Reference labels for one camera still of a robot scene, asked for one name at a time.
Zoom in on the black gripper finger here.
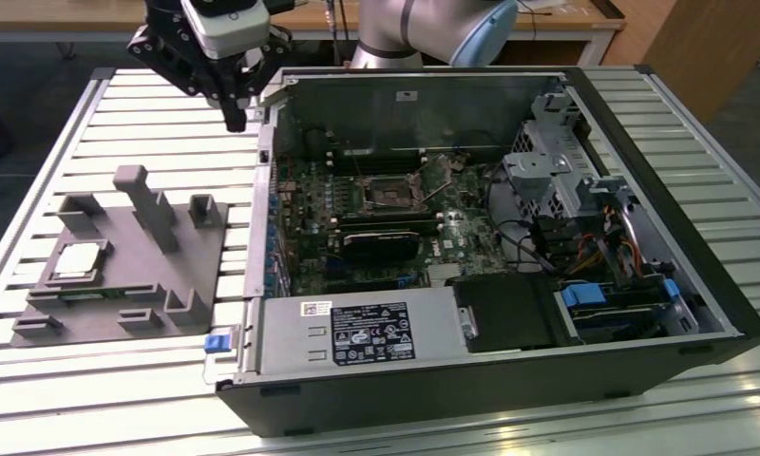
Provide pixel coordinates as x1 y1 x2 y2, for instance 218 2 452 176
125 28 237 132
233 28 291 132

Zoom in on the metal socket cover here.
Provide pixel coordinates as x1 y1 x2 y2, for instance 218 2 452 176
416 151 469 204

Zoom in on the silver CPU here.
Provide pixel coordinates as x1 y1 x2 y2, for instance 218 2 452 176
53 242 106 277

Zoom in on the CPU socket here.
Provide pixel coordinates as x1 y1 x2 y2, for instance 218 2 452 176
358 173 429 214

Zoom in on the wooden desk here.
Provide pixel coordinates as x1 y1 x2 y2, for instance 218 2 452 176
0 0 628 67

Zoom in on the black RAM slot bank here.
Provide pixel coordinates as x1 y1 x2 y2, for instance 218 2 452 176
334 212 444 235
321 142 429 175

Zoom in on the black graphics card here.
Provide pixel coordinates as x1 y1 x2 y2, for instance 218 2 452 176
339 230 422 261

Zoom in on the grey parts rack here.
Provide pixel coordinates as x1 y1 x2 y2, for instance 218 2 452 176
10 163 230 352

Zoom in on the black expansion slot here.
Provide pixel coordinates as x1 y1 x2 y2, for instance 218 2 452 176
325 279 397 294

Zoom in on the green motherboard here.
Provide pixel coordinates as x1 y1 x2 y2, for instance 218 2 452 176
269 154 524 296

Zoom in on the silver drive cage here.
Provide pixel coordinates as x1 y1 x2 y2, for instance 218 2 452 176
500 92 634 224

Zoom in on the green RAM stick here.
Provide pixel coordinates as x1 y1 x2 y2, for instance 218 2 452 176
59 290 127 301

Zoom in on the silver chipset heatsink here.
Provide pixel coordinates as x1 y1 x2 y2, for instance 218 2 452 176
428 263 468 286

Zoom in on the silver power supply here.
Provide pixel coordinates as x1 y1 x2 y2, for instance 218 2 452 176
251 288 476 376

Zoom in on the blue case latch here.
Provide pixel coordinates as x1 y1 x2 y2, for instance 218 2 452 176
202 334 237 355

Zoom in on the wooden cabinet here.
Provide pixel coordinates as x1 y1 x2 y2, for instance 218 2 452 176
600 0 760 124

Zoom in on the blue disk carrier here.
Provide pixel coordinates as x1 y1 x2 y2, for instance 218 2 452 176
557 280 609 311

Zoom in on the black PC case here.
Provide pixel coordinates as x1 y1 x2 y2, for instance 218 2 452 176
213 65 760 439

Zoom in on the grey case handle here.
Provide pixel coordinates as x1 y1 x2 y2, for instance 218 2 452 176
255 70 291 108

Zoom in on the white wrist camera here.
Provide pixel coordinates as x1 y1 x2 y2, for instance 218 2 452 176
179 0 271 61

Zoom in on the black cable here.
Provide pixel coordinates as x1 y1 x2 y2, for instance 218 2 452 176
488 218 558 275

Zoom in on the orange yellow wire bundle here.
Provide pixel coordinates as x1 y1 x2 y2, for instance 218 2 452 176
569 227 646 281

